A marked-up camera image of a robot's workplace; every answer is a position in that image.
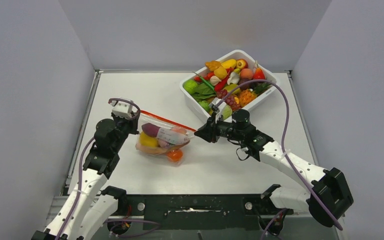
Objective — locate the red grapes toy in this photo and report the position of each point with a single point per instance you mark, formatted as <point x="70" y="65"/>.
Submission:
<point x="232" y="101"/>

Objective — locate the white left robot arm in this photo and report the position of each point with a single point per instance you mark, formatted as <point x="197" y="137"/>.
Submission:
<point x="77" y="219"/>

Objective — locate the pineapple toy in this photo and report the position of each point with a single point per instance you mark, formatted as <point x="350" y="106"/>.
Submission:
<point x="250" y="94"/>

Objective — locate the aluminium table frame rail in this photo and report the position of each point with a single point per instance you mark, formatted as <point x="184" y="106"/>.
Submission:
<point x="82" y="128"/>

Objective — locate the orange fruit toy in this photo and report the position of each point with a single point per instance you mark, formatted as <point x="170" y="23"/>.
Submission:
<point x="175" y="156"/>

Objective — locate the green chili pepper toy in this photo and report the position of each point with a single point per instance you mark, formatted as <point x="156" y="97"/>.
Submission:
<point x="207" y="83"/>

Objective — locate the red chili pepper toy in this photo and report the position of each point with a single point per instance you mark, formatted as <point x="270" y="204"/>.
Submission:
<point x="223" y="82"/>

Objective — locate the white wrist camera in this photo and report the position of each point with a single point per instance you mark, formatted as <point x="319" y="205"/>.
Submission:
<point x="217" y="106"/>
<point x="121" y="109"/>

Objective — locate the white mushroom toy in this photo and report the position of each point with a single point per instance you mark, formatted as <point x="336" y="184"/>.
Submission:
<point x="233" y="78"/>

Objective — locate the red apple toy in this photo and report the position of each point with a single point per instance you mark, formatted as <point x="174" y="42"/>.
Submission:
<point x="241" y="64"/>

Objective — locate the dark purple passionfruit toy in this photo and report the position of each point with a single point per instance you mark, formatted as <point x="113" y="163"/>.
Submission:
<point x="244" y="83"/>

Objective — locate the large pink peach toy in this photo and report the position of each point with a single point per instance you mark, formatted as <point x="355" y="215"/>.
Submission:
<point x="181" y="135"/>

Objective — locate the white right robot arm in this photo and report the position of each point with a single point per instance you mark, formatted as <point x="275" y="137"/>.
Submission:
<point x="325" y="195"/>

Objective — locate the green cabbage toy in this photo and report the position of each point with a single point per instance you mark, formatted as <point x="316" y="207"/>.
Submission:
<point x="226" y="112"/>
<point x="190" y="86"/>

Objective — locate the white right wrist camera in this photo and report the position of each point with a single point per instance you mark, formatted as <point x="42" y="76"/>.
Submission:
<point x="217" y="106"/>

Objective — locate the yellow mango toy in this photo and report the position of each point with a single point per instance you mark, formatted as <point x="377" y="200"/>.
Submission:
<point x="229" y="64"/>

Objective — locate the purple onion toy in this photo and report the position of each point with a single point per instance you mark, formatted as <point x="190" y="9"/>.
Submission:
<point x="163" y="144"/>

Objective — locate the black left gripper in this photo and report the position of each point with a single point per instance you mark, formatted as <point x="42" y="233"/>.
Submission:
<point x="133" y="123"/>

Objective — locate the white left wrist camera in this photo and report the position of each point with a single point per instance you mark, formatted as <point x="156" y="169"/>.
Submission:
<point x="121" y="109"/>

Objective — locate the fried chicken toy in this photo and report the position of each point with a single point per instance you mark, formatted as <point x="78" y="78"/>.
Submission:
<point x="213" y="65"/>

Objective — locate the white garlic toy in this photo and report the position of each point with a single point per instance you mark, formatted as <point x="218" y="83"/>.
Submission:
<point x="214" y="80"/>

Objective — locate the yellow bell pepper toy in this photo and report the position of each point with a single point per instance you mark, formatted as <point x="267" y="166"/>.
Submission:
<point x="148" y="141"/>

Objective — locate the purple sweet potato toy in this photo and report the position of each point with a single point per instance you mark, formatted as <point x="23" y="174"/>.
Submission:
<point x="150" y="129"/>

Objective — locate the yellow green starfruit toy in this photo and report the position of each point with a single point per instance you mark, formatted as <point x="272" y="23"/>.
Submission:
<point x="231" y="87"/>

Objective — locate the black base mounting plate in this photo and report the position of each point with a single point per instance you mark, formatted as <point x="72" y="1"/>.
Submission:
<point x="200" y="211"/>

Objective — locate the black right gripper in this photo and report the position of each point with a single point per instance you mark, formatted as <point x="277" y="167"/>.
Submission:
<point x="207" y="132"/>

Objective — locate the yellow lemon toy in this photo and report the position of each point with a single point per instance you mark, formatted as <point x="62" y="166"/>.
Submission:
<point x="220" y="73"/>

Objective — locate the clear zip bag orange zipper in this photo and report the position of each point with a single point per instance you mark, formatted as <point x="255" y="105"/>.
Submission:
<point x="164" y="132"/>

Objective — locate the red orange pepper toy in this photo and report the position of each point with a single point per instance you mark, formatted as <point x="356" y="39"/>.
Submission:
<point x="259" y="74"/>

